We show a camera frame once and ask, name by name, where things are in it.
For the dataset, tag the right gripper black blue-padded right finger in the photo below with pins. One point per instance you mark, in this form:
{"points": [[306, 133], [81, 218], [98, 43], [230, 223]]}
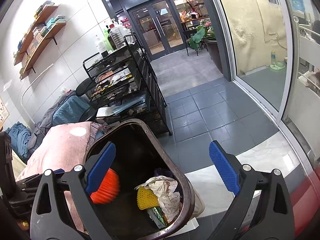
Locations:
{"points": [[273, 217]]}

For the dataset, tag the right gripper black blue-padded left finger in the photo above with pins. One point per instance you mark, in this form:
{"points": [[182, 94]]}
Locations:
{"points": [[50, 217]]}

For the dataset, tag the orange foam fruit net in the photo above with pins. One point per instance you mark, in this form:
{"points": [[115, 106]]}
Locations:
{"points": [[108, 189]]}

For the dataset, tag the yellow foam fruit net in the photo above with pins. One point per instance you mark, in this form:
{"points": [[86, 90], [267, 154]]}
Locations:
{"points": [[146, 199]]}

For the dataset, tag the green white snack bag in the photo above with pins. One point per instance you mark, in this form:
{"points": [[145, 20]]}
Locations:
{"points": [[157, 216]]}

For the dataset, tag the white paper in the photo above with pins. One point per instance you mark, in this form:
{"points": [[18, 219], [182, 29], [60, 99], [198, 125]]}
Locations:
{"points": [[169, 199]]}

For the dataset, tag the dark brown trash bin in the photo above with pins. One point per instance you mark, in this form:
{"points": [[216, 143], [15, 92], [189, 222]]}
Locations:
{"points": [[139, 157]]}

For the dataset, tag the blue blanket pile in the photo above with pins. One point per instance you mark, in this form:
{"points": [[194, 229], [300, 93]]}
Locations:
{"points": [[20, 136]]}

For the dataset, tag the pink polka dot bedspread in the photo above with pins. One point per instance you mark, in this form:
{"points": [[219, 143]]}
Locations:
{"points": [[63, 147]]}

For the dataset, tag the massage bed with blankets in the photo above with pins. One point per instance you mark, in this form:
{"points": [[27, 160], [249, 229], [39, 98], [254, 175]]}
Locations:
{"points": [[67, 109]]}

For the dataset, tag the black round stool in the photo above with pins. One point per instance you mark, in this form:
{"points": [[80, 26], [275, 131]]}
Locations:
{"points": [[86, 87]]}

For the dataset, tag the black metal trolley cart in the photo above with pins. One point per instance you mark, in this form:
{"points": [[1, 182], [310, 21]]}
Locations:
{"points": [[127, 87]]}

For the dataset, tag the white pump bottle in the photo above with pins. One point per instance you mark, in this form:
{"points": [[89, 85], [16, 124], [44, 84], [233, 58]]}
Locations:
{"points": [[101, 46]]}

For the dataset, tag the green pump bottle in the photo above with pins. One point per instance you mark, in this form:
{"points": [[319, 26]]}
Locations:
{"points": [[108, 45]]}

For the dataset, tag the clear ribbed bottle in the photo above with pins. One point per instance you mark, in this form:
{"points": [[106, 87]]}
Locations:
{"points": [[116, 35]]}

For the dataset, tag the potted green plant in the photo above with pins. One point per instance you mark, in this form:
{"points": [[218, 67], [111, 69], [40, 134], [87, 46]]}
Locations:
{"points": [[205, 38]]}

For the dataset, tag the glass double door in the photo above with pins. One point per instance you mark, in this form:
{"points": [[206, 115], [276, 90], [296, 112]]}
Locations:
{"points": [[158, 27]]}

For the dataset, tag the wall poster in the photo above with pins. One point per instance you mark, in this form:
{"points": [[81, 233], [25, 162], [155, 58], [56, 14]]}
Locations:
{"points": [[4, 113]]}

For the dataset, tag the lower wooden wall shelf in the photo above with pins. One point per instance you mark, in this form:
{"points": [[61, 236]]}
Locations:
{"points": [[42, 35]]}

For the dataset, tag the wooden wall shelf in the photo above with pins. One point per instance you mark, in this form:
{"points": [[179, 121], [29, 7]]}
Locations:
{"points": [[42, 35], [41, 15]]}

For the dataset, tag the upper wooden wall shelf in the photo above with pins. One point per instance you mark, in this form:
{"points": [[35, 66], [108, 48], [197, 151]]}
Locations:
{"points": [[41, 15]]}

